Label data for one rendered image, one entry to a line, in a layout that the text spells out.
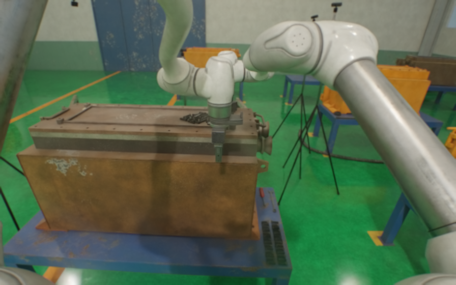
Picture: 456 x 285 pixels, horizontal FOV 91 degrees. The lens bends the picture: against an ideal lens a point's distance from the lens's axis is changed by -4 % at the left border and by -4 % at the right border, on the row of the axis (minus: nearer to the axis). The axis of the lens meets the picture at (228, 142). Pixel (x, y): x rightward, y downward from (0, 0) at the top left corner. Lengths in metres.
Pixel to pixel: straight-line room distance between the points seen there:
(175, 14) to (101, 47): 10.92
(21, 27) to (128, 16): 10.45
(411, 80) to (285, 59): 4.14
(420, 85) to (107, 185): 4.52
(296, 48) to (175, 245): 1.37
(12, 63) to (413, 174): 0.66
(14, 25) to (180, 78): 0.50
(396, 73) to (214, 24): 7.36
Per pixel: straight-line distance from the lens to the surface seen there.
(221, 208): 1.44
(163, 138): 1.31
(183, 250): 1.60
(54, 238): 1.95
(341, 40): 0.65
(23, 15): 0.47
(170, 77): 0.84
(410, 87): 4.70
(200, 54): 6.46
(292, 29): 0.57
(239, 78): 1.15
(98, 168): 1.47
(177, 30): 0.61
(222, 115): 0.85
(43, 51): 12.93
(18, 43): 0.47
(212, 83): 0.81
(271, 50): 0.59
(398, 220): 2.74
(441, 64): 8.45
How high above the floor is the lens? 1.89
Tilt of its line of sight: 27 degrees down
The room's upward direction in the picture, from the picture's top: 2 degrees clockwise
